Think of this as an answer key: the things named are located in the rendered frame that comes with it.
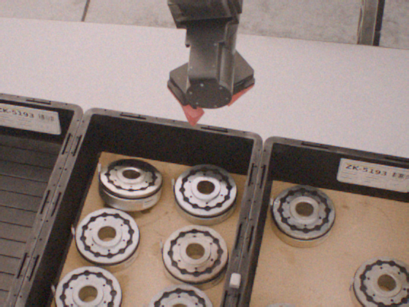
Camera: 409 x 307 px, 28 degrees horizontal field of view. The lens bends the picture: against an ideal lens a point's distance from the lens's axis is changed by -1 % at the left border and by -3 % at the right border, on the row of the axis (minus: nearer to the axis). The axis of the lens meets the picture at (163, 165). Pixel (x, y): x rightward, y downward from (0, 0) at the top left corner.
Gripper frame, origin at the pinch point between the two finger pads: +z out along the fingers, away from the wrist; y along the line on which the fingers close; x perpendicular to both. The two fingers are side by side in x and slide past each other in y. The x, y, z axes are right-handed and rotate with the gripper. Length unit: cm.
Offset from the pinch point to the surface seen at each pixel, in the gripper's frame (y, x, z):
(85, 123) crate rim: -12.4, 16.6, 14.4
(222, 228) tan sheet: -1.9, -8.3, 22.4
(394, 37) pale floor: 119, 53, 116
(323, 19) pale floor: 104, 73, 117
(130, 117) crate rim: -5.3, 14.0, 15.1
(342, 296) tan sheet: 6.5, -29.1, 20.6
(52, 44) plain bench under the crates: -1, 55, 42
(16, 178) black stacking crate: -25.4, 19.6, 24.5
